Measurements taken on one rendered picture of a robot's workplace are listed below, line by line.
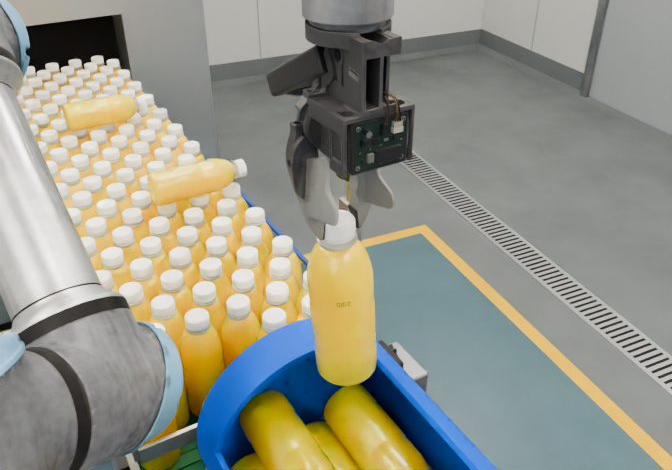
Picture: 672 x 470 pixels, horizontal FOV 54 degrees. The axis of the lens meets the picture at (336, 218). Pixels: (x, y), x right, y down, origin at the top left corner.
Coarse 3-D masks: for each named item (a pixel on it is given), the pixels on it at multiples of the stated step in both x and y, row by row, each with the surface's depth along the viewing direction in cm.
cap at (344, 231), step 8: (344, 216) 66; (352, 216) 66; (344, 224) 65; (352, 224) 65; (328, 232) 64; (336, 232) 64; (344, 232) 64; (352, 232) 65; (328, 240) 65; (336, 240) 65; (344, 240) 65
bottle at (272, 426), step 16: (256, 400) 85; (272, 400) 85; (240, 416) 85; (256, 416) 83; (272, 416) 82; (288, 416) 83; (256, 432) 82; (272, 432) 81; (288, 432) 80; (304, 432) 81; (256, 448) 82; (272, 448) 79; (288, 448) 78; (304, 448) 78; (320, 448) 80; (272, 464) 78; (288, 464) 77; (304, 464) 76; (320, 464) 77
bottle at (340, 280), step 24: (312, 264) 67; (336, 264) 65; (360, 264) 66; (312, 288) 68; (336, 288) 66; (360, 288) 67; (312, 312) 70; (336, 312) 68; (360, 312) 68; (336, 336) 69; (360, 336) 70; (336, 360) 71; (360, 360) 72; (336, 384) 74
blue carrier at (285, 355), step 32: (256, 352) 81; (288, 352) 80; (384, 352) 86; (224, 384) 81; (256, 384) 78; (288, 384) 89; (320, 384) 92; (384, 384) 96; (416, 384) 82; (224, 416) 79; (320, 416) 95; (416, 416) 90; (224, 448) 88; (448, 448) 85
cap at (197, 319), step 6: (192, 312) 107; (198, 312) 107; (204, 312) 107; (186, 318) 105; (192, 318) 105; (198, 318) 105; (204, 318) 105; (186, 324) 105; (192, 324) 104; (198, 324) 105; (204, 324) 105; (192, 330) 105; (198, 330) 105
